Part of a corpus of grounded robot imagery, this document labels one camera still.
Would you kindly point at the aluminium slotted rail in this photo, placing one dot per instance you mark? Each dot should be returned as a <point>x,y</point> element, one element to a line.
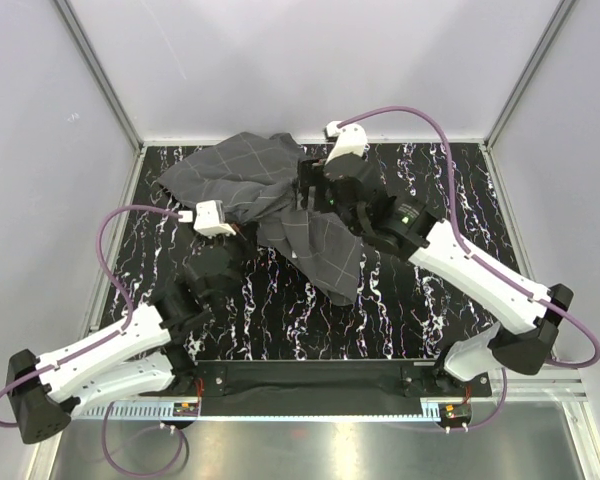
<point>156,408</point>

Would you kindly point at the aluminium frame post right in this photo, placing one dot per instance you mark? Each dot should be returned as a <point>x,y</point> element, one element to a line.
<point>543,46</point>

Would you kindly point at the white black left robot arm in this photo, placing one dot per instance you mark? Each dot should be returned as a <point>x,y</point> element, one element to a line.
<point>142,354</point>

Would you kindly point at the aluminium frame post left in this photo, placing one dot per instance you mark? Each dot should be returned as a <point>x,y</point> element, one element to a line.
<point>90,58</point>

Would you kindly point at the grey checked pillowcase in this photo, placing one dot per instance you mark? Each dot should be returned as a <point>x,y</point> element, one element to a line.
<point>254,179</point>

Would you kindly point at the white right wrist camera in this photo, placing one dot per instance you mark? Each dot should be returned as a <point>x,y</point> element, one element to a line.
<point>349,139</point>

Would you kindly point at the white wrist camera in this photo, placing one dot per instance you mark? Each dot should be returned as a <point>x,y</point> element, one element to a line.
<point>207,219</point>
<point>349,139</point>

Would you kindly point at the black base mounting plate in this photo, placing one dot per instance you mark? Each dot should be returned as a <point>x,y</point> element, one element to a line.
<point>413,378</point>

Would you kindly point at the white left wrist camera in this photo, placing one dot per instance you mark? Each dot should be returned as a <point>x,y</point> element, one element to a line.
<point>207,219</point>

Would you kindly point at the aluminium frame post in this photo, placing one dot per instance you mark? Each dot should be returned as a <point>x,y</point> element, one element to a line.
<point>90,58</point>
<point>543,46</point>

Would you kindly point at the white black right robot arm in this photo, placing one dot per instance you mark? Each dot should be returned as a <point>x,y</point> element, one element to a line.
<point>527,314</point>

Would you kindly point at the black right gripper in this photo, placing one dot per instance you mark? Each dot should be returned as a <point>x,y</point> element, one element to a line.
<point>310,175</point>

